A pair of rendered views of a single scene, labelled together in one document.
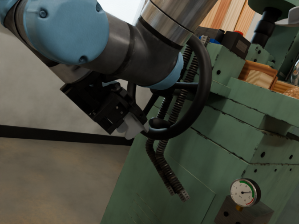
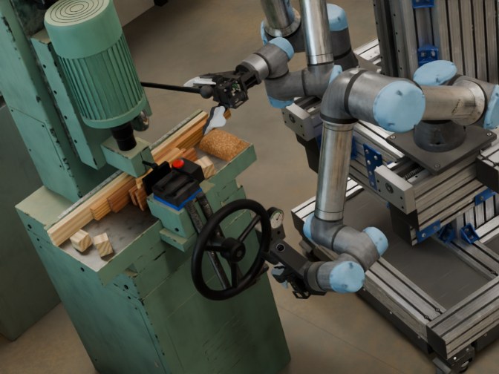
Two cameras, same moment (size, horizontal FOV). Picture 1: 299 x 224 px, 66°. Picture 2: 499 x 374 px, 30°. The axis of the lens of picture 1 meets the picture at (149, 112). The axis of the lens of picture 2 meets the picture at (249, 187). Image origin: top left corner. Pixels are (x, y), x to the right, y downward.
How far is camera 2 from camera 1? 2.43 m
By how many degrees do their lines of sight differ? 78
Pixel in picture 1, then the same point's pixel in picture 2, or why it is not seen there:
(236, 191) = (274, 223)
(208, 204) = (250, 254)
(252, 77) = (208, 171)
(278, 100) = (235, 164)
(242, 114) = (223, 195)
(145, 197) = (212, 331)
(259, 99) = (226, 176)
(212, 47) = (209, 194)
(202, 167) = not seen: hidden behind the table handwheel
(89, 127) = not seen: outside the picture
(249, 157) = not seen: hidden behind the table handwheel
